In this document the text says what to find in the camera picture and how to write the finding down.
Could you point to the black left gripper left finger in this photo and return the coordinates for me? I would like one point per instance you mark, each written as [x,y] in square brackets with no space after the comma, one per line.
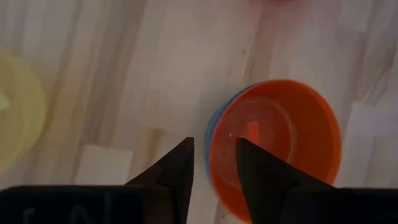
[174,177]

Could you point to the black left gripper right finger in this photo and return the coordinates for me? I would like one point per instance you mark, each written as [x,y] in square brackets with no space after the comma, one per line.
[264,180]

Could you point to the blue plastic bowl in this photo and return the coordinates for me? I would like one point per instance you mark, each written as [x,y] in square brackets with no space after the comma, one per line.
[207,138]

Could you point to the orange plastic bowl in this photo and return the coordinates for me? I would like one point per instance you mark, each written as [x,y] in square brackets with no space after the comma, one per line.
[304,124]

